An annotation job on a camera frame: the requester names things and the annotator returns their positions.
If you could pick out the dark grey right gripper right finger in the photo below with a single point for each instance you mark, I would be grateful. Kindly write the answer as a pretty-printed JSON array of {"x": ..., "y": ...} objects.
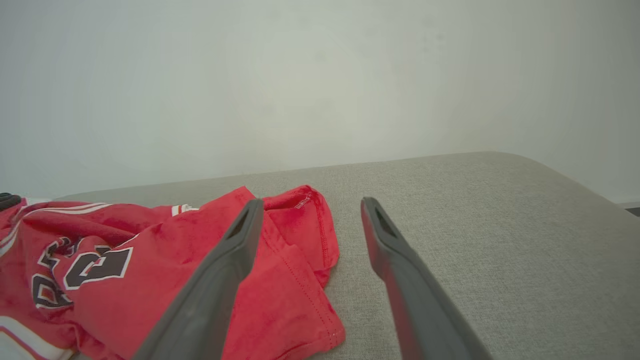
[{"x": 425, "y": 310}]

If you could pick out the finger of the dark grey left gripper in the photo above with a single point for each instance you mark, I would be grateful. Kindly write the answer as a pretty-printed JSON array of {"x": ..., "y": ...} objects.
[{"x": 7, "y": 200}]

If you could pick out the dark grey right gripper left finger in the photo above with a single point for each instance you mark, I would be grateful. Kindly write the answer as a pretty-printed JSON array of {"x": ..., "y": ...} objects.
[{"x": 210, "y": 295}]

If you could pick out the red basketball jersey with number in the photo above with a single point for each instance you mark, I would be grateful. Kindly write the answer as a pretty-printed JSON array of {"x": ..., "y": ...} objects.
[{"x": 150, "y": 260}]

